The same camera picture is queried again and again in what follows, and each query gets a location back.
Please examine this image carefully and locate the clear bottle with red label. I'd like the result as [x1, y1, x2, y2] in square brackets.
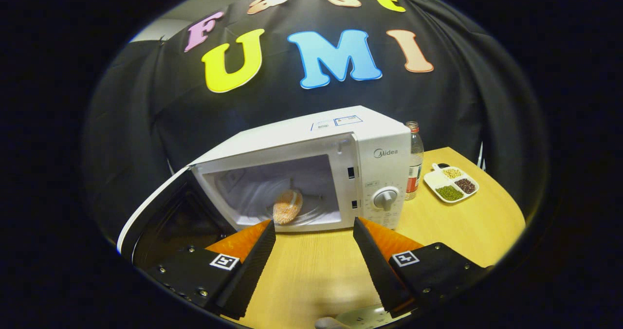
[405, 121, 424, 201]

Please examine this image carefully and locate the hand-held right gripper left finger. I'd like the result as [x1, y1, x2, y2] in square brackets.
[145, 219, 276, 320]

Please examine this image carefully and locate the black backdrop cloth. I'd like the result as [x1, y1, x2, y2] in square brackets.
[83, 0, 550, 232]

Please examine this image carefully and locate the orange breaded food piece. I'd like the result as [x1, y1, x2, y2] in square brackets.
[273, 189, 303, 225]

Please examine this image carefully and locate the white divided dish of beans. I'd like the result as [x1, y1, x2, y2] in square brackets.
[423, 163, 480, 204]

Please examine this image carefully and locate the white microwave oven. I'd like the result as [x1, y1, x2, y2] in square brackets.
[117, 106, 412, 266]

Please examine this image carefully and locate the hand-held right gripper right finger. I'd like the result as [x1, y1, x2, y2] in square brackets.
[352, 217, 487, 315]

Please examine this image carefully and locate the pale green food tray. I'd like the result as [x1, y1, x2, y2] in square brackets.
[336, 306, 414, 329]

